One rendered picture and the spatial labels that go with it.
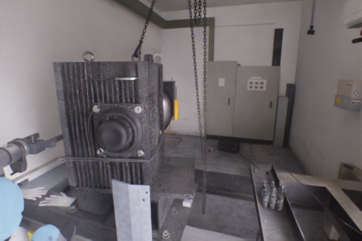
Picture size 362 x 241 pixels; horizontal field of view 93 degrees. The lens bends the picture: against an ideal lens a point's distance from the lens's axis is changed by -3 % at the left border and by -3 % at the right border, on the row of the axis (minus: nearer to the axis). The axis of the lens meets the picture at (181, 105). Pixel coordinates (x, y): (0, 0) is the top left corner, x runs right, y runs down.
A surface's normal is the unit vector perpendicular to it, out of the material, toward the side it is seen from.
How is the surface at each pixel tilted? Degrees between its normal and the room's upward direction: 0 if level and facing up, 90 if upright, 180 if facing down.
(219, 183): 90
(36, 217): 90
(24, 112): 90
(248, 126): 90
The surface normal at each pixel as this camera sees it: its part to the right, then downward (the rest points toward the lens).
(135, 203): -0.05, 0.19
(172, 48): -0.27, 0.18
